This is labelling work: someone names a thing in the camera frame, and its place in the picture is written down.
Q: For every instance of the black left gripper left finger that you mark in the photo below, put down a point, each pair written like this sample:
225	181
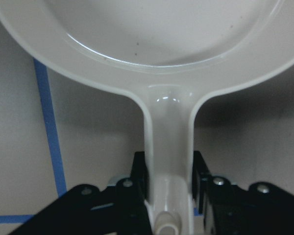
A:
85	210

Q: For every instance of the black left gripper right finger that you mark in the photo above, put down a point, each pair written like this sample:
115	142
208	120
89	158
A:
227	209

